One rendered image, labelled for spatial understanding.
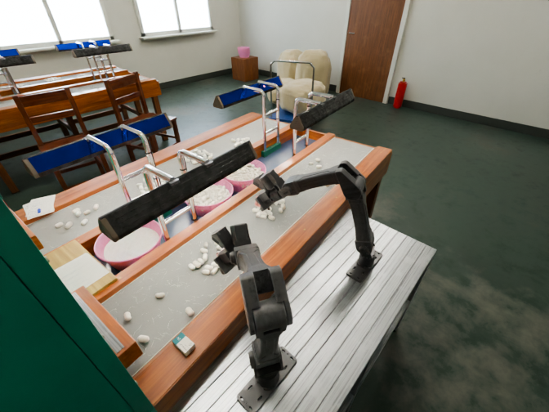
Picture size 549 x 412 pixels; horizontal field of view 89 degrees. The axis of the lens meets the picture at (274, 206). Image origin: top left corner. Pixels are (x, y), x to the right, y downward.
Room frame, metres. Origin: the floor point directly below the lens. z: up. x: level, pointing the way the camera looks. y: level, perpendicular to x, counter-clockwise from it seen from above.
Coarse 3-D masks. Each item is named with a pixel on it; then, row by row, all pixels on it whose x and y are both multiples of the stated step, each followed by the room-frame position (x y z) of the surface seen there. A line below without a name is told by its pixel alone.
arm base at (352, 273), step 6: (378, 252) 0.86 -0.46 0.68; (360, 258) 0.79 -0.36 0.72; (366, 258) 0.77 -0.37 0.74; (372, 258) 0.77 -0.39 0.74; (378, 258) 0.82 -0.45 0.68; (354, 264) 0.79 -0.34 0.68; (360, 264) 0.78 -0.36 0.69; (366, 264) 0.77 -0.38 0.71; (372, 264) 0.77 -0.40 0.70; (348, 270) 0.76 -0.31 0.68; (354, 270) 0.76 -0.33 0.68; (360, 270) 0.76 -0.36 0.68; (366, 270) 0.76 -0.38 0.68; (354, 276) 0.73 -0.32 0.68; (360, 276) 0.73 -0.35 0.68; (360, 282) 0.71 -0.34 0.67
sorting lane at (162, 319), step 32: (320, 160) 1.59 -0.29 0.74; (352, 160) 1.59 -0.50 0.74; (320, 192) 1.24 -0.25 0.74; (224, 224) 0.98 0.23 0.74; (256, 224) 0.98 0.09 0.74; (288, 224) 0.98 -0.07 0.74; (192, 256) 0.78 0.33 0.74; (128, 288) 0.63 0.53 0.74; (160, 288) 0.63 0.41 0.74; (192, 288) 0.63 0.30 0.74; (224, 288) 0.63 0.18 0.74; (160, 320) 0.50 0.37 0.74
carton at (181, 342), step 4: (180, 336) 0.43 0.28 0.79; (184, 336) 0.43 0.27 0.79; (172, 340) 0.41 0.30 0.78; (176, 340) 0.41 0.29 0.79; (180, 340) 0.41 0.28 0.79; (184, 340) 0.41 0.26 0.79; (188, 340) 0.41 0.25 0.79; (176, 344) 0.40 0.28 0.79; (180, 344) 0.40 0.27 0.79; (184, 344) 0.40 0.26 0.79; (188, 344) 0.40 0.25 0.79; (192, 344) 0.40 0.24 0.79; (180, 348) 0.39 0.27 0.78; (184, 348) 0.39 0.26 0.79; (188, 348) 0.39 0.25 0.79; (192, 348) 0.40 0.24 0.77; (184, 352) 0.38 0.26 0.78; (188, 352) 0.38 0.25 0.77
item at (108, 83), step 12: (132, 72) 3.27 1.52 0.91; (108, 84) 2.91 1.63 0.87; (120, 84) 3.05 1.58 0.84; (132, 96) 3.15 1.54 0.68; (144, 96) 3.28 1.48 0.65; (144, 108) 3.26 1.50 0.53; (120, 120) 2.91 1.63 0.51; (132, 120) 3.04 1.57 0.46; (156, 144) 3.27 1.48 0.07; (132, 156) 2.91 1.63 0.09
